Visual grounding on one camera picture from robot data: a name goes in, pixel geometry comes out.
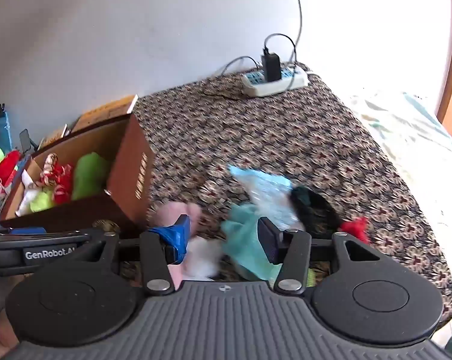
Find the red ribbon cloth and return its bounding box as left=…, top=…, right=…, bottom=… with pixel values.
left=53, top=163, right=75, bottom=206

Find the black power strip cable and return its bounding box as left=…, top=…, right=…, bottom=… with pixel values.
left=201, top=55, right=265, bottom=101

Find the black charger cable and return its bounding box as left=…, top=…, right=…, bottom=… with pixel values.
left=264, top=33, right=299, bottom=64

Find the red plush toy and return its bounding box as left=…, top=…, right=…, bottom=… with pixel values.
left=0, top=150, right=22, bottom=185

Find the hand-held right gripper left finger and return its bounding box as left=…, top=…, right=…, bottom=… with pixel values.
left=85, top=214, right=192, bottom=296

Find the light blue plastic packet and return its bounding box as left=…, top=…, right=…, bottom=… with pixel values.
left=228, top=164, right=306, bottom=230

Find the brown cardboard box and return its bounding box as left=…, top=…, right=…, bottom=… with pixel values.
left=0, top=114, right=155, bottom=233

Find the dark green knit headband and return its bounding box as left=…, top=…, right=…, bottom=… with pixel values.
left=289, top=185, right=344, bottom=239

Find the small illustrated book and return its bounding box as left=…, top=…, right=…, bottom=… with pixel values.
left=38, top=124, right=70, bottom=151

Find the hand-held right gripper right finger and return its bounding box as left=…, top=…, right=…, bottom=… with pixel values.
left=257, top=216, right=392, bottom=295

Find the grey hanging cable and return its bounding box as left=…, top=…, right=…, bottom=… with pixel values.
left=288, top=0, right=304, bottom=64

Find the large yellow book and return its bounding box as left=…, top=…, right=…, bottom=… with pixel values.
left=70, top=95, right=138, bottom=134

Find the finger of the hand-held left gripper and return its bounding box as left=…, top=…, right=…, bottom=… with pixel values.
left=148, top=225, right=179, bottom=247

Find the teal mesh cloth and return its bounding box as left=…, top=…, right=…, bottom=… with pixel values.
left=220, top=203, right=284, bottom=283

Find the red knit cloth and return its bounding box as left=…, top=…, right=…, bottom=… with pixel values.
left=339, top=217, right=372, bottom=243

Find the black charger adapter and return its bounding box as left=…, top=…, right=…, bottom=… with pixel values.
left=261, top=53, right=283, bottom=82

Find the light printed bed sheet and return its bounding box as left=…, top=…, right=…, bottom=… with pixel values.
left=340, top=90, right=452, bottom=308

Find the green plush toy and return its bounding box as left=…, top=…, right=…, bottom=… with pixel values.
left=71, top=152, right=112, bottom=201

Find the white power strip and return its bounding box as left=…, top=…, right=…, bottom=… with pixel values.
left=242, top=64, right=309, bottom=97

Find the person's left hand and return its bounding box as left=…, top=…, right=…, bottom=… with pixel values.
left=0, top=309, right=21, bottom=349

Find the floral patterned blanket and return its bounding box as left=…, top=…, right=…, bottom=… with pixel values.
left=95, top=72, right=452, bottom=325

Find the white fluffy cloth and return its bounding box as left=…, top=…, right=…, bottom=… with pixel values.
left=181, top=235, right=224, bottom=281

